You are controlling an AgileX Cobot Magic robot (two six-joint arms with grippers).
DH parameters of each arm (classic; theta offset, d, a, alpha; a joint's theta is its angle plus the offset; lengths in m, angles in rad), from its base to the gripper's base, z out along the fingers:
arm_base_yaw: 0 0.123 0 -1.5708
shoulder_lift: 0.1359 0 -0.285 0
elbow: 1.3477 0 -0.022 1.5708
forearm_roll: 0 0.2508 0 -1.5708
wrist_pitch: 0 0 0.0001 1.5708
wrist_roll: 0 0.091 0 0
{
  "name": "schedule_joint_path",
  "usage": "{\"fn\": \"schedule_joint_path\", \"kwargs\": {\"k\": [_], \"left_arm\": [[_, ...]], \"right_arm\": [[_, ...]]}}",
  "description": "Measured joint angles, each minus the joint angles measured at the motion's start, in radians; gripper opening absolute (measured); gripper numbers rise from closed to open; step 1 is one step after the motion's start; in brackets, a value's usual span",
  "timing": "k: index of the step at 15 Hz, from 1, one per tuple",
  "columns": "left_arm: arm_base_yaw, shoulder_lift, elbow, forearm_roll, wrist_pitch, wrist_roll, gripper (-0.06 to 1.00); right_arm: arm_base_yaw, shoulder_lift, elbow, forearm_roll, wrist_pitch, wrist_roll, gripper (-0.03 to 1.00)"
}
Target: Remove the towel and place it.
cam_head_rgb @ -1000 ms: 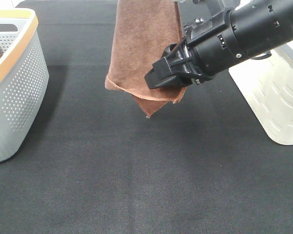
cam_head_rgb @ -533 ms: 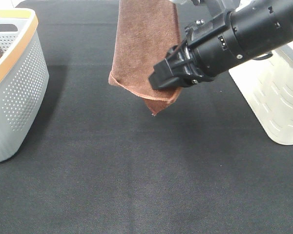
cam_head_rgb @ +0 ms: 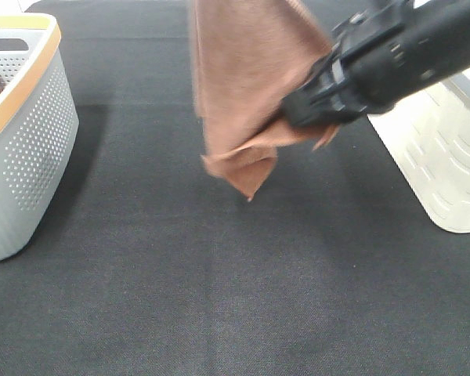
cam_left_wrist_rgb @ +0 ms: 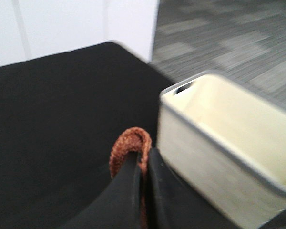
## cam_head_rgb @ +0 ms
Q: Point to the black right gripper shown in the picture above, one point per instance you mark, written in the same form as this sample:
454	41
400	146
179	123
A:
331	92

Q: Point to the brown microfibre towel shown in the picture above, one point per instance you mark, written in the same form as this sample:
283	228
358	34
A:
246	57

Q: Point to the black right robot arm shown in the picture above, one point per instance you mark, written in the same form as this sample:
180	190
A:
380	57

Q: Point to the white basket with grey rim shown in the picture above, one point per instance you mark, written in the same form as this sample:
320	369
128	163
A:
428	136

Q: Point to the black table cloth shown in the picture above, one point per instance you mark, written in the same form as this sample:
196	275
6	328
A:
146	265

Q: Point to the grey perforated laundry basket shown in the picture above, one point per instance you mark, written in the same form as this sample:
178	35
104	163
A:
38	125

